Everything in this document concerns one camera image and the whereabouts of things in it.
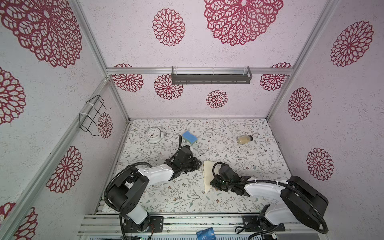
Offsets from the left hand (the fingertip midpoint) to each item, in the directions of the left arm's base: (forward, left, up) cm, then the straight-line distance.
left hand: (200, 165), depth 88 cm
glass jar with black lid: (+21, -32, -3) cm, 38 cm away
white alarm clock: (+25, +31, -2) cm, 40 cm away
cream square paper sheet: (-5, -4, -2) cm, 7 cm away
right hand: (-7, -5, -4) cm, 10 cm away
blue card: (-33, -2, -6) cm, 34 cm away
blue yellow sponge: (+26, +7, -6) cm, 27 cm away
